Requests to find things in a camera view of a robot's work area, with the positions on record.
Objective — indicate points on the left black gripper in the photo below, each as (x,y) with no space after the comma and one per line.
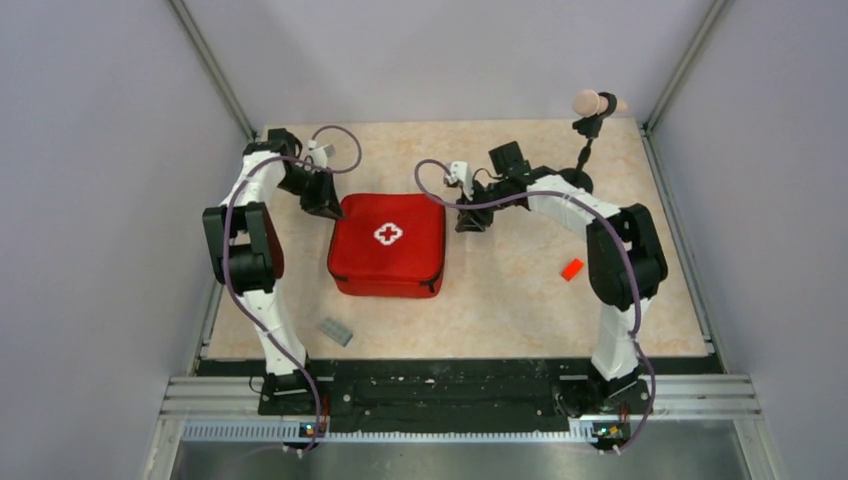
(326,202)

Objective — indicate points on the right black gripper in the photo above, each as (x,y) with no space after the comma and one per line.
(474,220)

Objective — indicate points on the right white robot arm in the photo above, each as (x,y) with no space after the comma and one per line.
(625,259)

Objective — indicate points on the grey blue pill blister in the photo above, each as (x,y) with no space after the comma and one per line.
(336,331)

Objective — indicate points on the red black medicine kit bag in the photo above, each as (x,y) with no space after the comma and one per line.
(389,245)

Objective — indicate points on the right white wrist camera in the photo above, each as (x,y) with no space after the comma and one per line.
(459,175)

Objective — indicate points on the black microphone stand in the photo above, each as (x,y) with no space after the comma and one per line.
(593,108)

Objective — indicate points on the orange red block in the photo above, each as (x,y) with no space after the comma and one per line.
(572,269)

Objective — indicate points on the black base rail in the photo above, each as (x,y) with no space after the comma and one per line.
(454,396)

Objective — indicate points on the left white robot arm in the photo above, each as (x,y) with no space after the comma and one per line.
(245,251)

